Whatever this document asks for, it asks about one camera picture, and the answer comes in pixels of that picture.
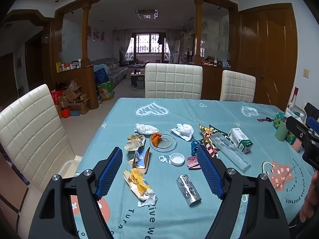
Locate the blue foil wrapper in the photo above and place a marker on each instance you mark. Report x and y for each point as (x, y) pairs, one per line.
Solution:
(195, 145)

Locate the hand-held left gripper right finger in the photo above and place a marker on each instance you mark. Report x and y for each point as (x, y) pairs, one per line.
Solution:
(209, 174)

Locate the white green milk carton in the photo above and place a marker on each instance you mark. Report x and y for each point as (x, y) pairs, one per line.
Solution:
(239, 138)

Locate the torn blue white carton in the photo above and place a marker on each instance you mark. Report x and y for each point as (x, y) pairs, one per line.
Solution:
(140, 159)

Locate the row of bottles and boxes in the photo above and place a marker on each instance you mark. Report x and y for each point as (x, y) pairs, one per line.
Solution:
(67, 66)

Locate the barred window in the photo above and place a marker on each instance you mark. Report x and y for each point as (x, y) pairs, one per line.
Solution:
(149, 43)

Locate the wall light switch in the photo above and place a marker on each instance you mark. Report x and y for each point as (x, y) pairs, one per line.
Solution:
(306, 73)

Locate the dark coffee table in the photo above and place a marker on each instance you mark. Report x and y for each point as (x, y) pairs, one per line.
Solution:
(137, 73)

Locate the white standing air conditioner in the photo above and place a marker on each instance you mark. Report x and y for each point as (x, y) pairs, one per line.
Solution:
(177, 52)

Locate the grey sofa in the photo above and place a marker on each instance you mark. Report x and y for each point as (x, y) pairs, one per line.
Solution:
(114, 69)

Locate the red bucket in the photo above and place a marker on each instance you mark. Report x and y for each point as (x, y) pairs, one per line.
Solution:
(65, 113)

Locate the white plastic lid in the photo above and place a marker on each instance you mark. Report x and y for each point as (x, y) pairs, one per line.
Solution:
(177, 159)

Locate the red gold striped wrapper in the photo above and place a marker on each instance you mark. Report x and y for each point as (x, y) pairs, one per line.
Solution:
(208, 139)

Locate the red bag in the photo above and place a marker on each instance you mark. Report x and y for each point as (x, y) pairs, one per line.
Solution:
(56, 97)

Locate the clear glass saucer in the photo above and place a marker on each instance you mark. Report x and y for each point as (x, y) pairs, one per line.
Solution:
(168, 143)

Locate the colourful shopping bag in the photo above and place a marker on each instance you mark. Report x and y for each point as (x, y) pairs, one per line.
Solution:
(106, 92)

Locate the cream quilted leather chair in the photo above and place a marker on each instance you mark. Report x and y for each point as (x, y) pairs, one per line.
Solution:
(174, 81)
(30, 134)
(238, 87)

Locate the dark green patterned packet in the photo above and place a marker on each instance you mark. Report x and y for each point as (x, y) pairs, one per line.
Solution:
(219, 130)

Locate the light blue printed tablecloth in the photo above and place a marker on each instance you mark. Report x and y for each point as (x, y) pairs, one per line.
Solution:
(179, 114)

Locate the white tissue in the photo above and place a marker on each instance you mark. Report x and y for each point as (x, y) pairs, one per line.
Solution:
(147, 129)
(184, 130)

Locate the pile of cardboard boxes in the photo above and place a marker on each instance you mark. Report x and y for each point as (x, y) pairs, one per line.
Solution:
(74, 99)

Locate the person's right hand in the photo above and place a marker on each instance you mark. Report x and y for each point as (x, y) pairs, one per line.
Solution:
(309, 196)

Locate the pink wall pictures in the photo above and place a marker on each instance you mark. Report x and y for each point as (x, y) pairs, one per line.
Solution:
(96, 35)

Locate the small purple item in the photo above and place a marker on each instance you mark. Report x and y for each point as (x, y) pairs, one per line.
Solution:
(264, 120)

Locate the pink cup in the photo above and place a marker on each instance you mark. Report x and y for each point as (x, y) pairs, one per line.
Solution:
(297, 145)

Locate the red white bottle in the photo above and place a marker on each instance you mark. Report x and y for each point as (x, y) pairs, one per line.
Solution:
(294, 97)

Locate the orange peel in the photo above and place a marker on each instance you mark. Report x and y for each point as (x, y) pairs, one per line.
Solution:
(155, 139)

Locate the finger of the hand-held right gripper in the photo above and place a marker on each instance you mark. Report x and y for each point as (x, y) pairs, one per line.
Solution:
(297, 128)
(312, 123)

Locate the wooden partition cabinet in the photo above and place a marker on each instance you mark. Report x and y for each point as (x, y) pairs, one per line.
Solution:
(89, 89)

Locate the grey stool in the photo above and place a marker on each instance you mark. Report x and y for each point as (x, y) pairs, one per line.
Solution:
(140, 83)

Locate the sheer patterned curtain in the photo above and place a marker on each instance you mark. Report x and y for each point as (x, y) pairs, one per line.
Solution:
(123, 44)
(173, 37)

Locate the crumpled yellow white wrapper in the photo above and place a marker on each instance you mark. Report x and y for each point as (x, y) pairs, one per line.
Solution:
(134, 142)

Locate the long yellow wrapper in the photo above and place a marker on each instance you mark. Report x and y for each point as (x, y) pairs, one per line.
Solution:
(138, 181)

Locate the clear plastic bin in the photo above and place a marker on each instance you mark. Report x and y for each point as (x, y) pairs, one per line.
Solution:
(71, 165)

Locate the ceiling lamp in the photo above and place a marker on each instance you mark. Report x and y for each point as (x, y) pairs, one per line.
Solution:
(147, 14)

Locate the green cup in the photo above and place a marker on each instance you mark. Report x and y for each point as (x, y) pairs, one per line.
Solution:
(281, 132)

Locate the silver foil wrapper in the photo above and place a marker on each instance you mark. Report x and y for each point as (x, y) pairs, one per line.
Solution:
(188, 190)

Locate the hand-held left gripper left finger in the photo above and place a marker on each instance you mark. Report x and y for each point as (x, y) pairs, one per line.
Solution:
(109, 171)

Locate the pink red wrapper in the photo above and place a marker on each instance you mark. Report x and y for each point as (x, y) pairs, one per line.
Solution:
(193, 163)

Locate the wooden double door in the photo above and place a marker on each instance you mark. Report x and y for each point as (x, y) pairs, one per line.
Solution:
(269, 54)

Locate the green knitted item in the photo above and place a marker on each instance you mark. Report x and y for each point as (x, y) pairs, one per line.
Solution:
(279, 117)

